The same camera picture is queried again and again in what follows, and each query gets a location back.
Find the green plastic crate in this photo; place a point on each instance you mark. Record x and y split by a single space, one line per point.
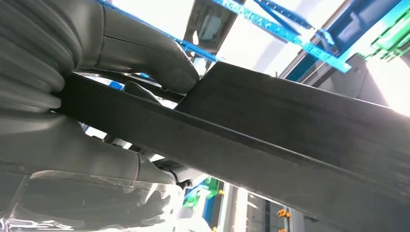
394 38
196 199

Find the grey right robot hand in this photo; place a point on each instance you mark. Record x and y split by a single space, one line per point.
80 160

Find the blue metal shelf rack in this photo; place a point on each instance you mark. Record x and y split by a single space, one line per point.
320 55

